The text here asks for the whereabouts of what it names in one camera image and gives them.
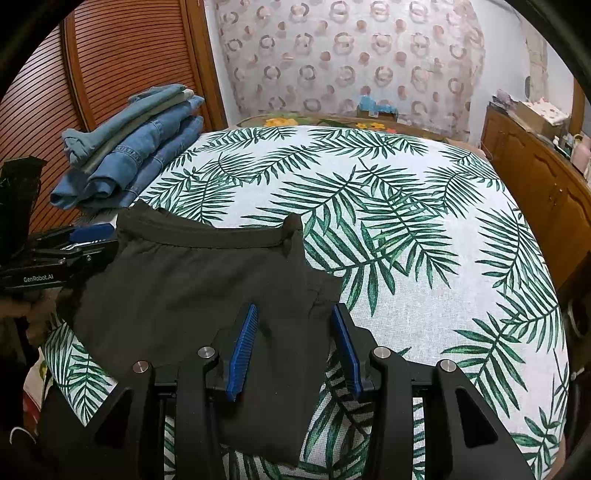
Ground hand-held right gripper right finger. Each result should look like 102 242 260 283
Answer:
330 302 532 480

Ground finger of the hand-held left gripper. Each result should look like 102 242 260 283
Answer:
31 223 116 246
34 239 121 269

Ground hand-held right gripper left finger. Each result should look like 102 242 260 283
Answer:
62 302 259 480

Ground black t-shirt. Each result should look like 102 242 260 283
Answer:
55 203 345 469

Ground grey-green folded pants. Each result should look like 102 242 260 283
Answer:
83 90 195 175

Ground person's left hand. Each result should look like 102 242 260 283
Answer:
0 292 63 335

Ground blue denim folded jeans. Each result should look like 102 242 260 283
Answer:
88 96 206 200
50 115 205 212

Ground light blue folded jeans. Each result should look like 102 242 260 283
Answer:
62 84 186 168

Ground palm leaf printed bed sheet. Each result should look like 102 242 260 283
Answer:
41 124 571 480

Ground person's dark clothing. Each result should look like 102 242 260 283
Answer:
0 351 93 480

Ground wooden louvered wardrobe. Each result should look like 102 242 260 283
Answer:
0 0 228 234

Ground floral beige blanket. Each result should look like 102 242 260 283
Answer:
235 113 468 145

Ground small blue toy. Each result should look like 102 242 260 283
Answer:
358 95 399 122

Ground wooden sideboard cabinet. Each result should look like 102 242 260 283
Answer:
480 105 591 289

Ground cardboard box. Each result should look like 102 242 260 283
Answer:
515 99 571 138

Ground pink bottle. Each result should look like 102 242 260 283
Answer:
573 138 591 175

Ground circle patterned curtain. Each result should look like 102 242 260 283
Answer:
217 0 486 140

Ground beige hanging cloth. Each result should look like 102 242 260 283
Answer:
522 18 548 100

